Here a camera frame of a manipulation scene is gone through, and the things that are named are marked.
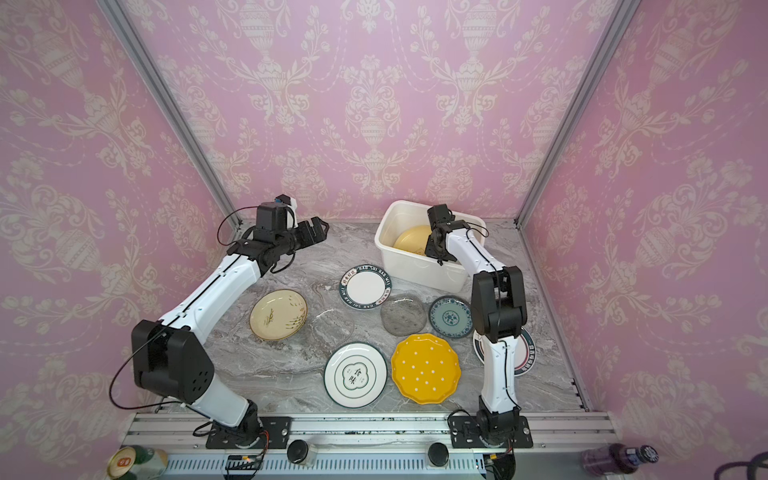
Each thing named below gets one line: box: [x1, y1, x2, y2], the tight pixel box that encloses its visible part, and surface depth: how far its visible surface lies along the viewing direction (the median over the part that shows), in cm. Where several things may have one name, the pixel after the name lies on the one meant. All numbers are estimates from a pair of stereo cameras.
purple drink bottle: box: [581, 443, 659, 476], surface depth 61 cm
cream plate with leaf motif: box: [249, 289, 309, 342], surface depth 96 cm
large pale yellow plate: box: [393, 225, 432, 256], surface depth 111 cm
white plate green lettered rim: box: [339, 264, 393, 311], surface depth 104 cm
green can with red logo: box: [107, 445, 168, 480], surface depth 64 cm
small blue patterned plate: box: [428, 295, 473, 339], surface depth 96 cm
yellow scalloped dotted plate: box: [391, 333, 462, 405], surface depth 85 cm
